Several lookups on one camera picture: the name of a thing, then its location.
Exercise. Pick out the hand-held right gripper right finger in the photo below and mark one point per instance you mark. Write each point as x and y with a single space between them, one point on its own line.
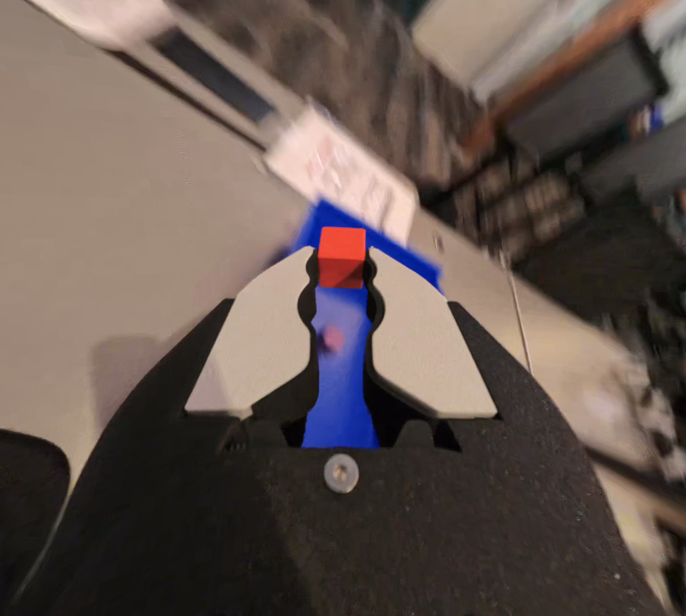
429 353

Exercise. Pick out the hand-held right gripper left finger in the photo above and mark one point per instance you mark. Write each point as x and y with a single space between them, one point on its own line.
252 353

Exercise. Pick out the blue plastic bin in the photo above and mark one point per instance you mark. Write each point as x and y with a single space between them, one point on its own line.
337 401

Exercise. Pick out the red wooden cube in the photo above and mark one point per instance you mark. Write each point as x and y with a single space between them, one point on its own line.
342 252

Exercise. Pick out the laminated paper sheet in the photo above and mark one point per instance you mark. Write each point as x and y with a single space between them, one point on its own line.
343 166

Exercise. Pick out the black mesh chair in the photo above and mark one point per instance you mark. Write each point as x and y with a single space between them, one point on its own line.
27 493

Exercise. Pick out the black desk flap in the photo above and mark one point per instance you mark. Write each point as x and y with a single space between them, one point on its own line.
214 75

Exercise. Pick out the white cabinet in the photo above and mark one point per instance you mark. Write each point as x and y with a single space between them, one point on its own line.
482 10

